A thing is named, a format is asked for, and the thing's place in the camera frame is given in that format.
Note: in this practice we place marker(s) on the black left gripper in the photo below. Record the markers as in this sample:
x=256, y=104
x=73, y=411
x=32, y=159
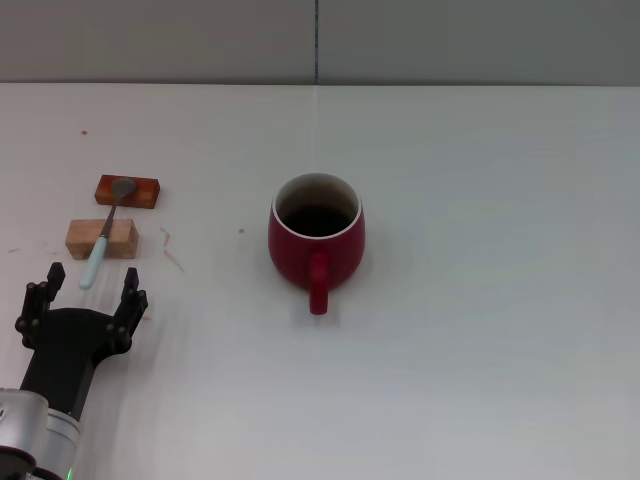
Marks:
x=65, y=350

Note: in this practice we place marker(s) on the red ceramic cup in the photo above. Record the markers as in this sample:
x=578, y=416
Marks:
x=300, y=260

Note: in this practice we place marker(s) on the light wooden block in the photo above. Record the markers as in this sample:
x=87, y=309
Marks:
x=122, y=240

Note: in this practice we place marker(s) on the reddish brown wooden block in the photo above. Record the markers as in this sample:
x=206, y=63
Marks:
x=145, y=195

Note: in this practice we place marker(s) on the dark coffee liquid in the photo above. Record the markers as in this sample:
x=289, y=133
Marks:
x=315, y=222

